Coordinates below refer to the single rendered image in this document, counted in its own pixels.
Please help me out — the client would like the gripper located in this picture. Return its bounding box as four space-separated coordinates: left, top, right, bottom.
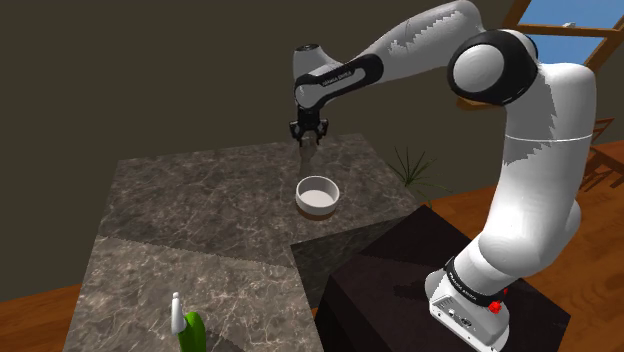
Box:
289 108 329 145

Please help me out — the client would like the white round bowl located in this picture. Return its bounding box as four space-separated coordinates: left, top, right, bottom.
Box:
295 175 341 217

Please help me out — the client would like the green spiky plant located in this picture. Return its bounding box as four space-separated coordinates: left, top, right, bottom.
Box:
387 146 452 208

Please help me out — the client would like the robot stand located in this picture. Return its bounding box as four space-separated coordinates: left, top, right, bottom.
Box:
314 204 572 352

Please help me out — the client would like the green spray bottle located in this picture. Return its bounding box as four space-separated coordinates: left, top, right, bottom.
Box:
170 291 208 352

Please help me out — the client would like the wooden framed window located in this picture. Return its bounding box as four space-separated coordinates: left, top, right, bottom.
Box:
456 0 624 111

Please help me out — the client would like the wooden chair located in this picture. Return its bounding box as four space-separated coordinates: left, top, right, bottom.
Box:
578 116 624 192

